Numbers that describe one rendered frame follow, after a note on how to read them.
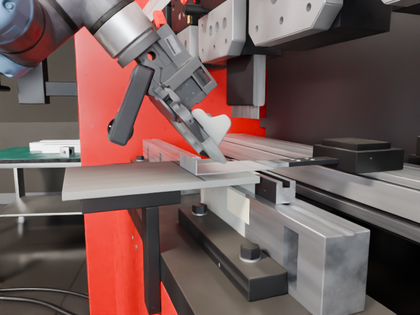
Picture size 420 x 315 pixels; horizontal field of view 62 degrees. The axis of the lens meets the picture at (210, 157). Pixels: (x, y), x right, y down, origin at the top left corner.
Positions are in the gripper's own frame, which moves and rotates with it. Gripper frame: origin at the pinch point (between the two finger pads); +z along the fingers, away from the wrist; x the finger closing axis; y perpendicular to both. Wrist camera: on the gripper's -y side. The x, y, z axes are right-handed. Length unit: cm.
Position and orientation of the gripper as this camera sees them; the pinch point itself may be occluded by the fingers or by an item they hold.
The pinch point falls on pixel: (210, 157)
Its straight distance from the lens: 55.9
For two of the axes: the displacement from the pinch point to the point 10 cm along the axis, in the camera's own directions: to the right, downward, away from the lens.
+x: -3.5, -1.4, 9.2
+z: 6.0, 7.2, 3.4
